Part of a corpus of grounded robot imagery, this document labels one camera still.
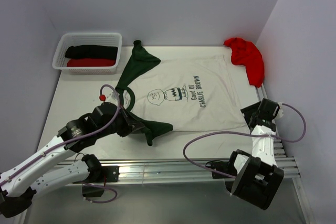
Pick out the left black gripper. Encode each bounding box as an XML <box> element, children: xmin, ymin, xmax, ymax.
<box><xmin>97</xmin><ymin>104</ymin><xmax>144</xmax><ymax>138</ymax></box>

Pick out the white and green t shirt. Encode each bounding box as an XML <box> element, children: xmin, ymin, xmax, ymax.
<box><xmin>116</xmin><ymin>40</ymin><xmax>248</xmax><ymax>145</ymax></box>

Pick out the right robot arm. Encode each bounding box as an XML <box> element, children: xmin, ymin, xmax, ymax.
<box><xmin>225</xmin><ymin>99</ymin><xmax>284</xmax><ymax>210</ymax></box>

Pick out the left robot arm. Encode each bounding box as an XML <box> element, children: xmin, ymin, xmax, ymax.
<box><xmin>1</xmin><ymin>102</ymin><xmax>144</xmax><ymax>218</ymax></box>

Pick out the crumpled red t shirt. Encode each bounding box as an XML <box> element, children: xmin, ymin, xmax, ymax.
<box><xmin>223</xmin><ymin>37</ymin><xmax>265</xmax><ymax>88</ymax></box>

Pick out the rolled red t shirt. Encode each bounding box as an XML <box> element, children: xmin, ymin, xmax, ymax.
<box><xmin>67</xmin><ymin>58</ymin><xmax>116</xmax><ymax>67</ymax></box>

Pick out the rolled black t shirt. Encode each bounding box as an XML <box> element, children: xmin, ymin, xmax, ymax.
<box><xmin>65</xmin><ymin>45</ymin><xmax>118</xmax><ymax>60</ymax></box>

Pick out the white plastic basket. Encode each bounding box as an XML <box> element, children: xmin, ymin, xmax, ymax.
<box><xmin>52</xmin><ymin>33</ymin><xmax>122</xmax><ymax>75</ymax></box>

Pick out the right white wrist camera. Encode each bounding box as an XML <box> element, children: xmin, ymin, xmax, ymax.
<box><xmin>275</xmin><ymin>102</ymin><xmax>284</xmax><ymax>120</ymax></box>

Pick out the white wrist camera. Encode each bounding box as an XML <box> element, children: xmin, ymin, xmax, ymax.
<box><xmin>99</xmin><ymin>91</ymin><xmax>123</xmax><ymax>106</ymax></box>
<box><xmin>275</xmin><ymin>102</ymin><xmax>284</xmax><ymax>120</ymax></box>

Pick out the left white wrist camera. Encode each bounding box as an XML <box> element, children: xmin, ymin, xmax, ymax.
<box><xmin>99</xmin><ymin>91</ymin><xmax>123</xmax><ymax>106</ymax></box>

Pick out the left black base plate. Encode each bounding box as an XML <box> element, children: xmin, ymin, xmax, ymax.
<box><xmin>102</xmin><ymin>166</ymin><xmax>119</xmax><ymax>183</ymax></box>

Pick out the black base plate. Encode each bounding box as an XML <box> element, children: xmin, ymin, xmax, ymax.
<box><xmin>102</xmin><ymin>166</ymin><xmax>119</xmax><ymax>183</ymax></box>
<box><xmin>206</xmin><ymin>161</ymin><xmax>229</xmax><ymax>179</ymax></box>

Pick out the aluminium frame rail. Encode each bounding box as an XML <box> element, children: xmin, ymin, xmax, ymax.
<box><xmin>13</xmin><ymin>84</ymin><xmax>316</xmax><ymax>224</ymax></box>

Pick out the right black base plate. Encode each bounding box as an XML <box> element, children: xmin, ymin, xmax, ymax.
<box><xmin>206</xmin><ymin>161</ymin><xmax>229</xmax><ymax>179</ymax></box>

